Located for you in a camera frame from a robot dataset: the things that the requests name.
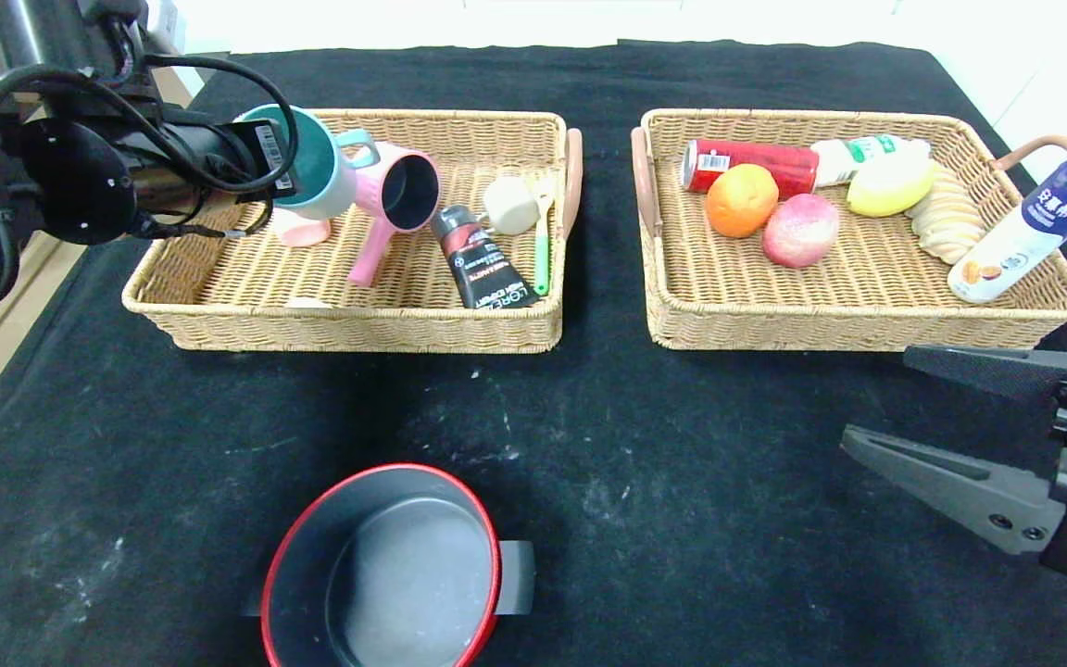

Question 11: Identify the pink peach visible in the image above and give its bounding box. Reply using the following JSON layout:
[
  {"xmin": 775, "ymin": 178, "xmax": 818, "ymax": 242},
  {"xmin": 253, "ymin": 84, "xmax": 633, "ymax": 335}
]
[{"xmin": 761, "ymin": 193, "xmax": 841, "ymax": 270}]

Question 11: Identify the orange fruit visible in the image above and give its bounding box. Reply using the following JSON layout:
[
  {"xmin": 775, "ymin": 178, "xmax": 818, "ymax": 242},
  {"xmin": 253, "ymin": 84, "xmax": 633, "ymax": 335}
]
[{"xmin": 705, "ymin": 164, "xmax": 780, "ymax": 240}]

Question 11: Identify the black cosmetic tube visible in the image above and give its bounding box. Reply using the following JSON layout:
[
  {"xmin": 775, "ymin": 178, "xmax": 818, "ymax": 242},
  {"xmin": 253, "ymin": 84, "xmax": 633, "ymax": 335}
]
[{"xmin": 430, "ymin": 206, "xmax": 539, "ymax": 310}]

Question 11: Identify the red rimmed black pot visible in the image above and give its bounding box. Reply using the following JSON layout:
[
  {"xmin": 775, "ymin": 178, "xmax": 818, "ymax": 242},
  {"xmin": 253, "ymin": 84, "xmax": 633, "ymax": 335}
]
[{"xmin": 242, "ymin": 463, "xmax": 536, "ymax": 667}]

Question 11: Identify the pink saucepan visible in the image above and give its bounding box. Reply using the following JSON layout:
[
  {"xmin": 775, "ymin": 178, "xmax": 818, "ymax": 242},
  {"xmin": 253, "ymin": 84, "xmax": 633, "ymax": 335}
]
[{"xmin": 348, "ymin": 141, "xmax": 442, "ymax": 288}]

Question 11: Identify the light blue mug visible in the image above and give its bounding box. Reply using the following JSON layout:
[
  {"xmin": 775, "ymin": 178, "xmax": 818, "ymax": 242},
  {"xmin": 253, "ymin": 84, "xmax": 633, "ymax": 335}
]
[{"xmin": 235, "ymin": 104, "xmax": 382, "ymax": 223}]

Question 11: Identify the rectangular wicker basket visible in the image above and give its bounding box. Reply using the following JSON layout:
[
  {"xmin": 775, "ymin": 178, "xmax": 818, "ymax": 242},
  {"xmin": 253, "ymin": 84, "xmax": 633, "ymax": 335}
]
[
  {"xmin": 123, "ymin": 109, "xmax": 585, "ymax": 356},
  {"xmin": 630, "ymin": 109, "xmax": 1067, "ymax": 356}
]

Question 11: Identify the white yogurt bottle blue cap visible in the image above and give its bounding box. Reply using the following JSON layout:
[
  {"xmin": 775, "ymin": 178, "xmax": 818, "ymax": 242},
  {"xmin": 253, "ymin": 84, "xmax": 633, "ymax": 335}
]
[{"xmin": 946, "ymin": 131, "xmax": 1067, "ymax": 306}]

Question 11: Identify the striped bread roll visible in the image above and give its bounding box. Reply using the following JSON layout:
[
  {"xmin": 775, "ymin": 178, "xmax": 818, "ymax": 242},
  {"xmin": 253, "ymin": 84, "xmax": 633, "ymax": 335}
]
[{"xmin": 904, "ymin": 169, "xmax": 986, "ymax": 267}]

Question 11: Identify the yellow lemon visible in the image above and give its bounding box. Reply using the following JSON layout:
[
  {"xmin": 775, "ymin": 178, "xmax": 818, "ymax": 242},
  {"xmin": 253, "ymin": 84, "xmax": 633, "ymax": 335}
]
[{"xmin": 846, "ymin": 153, "xmax": 940, "ymax": 220}]

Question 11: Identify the white bottle green label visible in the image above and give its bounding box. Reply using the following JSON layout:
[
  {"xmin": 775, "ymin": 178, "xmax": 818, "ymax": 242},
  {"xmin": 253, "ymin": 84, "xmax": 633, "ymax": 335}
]
[{"xmin": 811, "ymin": 135, "xmax": 931, "ymax": 189}]

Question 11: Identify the red drink can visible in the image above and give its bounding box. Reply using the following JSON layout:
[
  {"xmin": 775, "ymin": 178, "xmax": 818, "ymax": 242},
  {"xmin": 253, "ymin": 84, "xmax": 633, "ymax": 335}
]
[{"xmin": 682, "ymin": 139, "xmax": 819, "ymax": 200}]

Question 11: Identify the small beige cup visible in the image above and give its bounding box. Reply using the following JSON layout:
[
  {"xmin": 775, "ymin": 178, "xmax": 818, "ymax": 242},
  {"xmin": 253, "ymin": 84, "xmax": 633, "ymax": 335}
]
[{"xmin": 481, "ymin": 176, "xmax": 542, "ymax": 235}]

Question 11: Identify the small pink bottle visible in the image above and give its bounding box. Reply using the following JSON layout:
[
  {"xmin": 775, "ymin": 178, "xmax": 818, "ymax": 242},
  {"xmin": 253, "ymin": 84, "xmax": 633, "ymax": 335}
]
[{"xmin": 272, "ymin": 206, "xmax": 333, "ymax": 248}]

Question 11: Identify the green handled yellow brush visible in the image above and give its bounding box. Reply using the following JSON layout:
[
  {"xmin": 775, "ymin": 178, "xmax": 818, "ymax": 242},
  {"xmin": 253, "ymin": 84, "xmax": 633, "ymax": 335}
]
[{"xmin": 533, "ymin": 181, "xmax": 557, "ymax": 297}]

